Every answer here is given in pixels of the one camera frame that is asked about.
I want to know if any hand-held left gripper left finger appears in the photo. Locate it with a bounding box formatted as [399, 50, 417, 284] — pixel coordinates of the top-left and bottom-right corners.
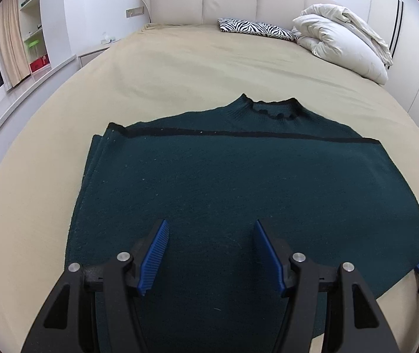
[21, 219, 170, 353]

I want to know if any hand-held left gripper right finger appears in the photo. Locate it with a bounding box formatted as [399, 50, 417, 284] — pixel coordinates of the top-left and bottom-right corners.
[253, 220, 400, 353]

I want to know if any dark green sweater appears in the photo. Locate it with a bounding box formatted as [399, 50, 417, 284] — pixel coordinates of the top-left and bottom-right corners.
[64, 94, 419, 353]

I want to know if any bed with beige sheet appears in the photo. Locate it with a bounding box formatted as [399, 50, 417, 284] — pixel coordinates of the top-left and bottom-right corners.
[0, 22, 419, 353]

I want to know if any white nightstand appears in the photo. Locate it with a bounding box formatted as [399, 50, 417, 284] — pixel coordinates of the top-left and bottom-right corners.
[78, 40, 117, 68]

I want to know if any white folded duvet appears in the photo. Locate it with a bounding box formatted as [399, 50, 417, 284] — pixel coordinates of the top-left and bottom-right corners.
[292, 4, 394, 85]

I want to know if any red box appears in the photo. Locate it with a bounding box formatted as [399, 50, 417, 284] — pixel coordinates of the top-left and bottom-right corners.
[29, 54, 52, 74]

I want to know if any zebra print pillow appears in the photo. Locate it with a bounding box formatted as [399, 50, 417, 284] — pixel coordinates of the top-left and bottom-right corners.
[217, 18, 297, 41]

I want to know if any green plastic container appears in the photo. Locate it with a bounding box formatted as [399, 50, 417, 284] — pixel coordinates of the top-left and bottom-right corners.
[25, 39, 44, 63]

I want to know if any beige curtain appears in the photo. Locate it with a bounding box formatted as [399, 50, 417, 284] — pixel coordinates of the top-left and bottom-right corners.
[0, 0, 26, 91]

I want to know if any white shelf unit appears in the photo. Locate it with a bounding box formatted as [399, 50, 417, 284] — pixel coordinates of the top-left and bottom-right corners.
[17, 0, 53, 78]

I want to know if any black wardrobe handle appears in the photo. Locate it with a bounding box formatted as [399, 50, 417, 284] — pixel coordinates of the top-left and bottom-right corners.
[391, 1, 404, 68]
[388, 0, 401, 51]

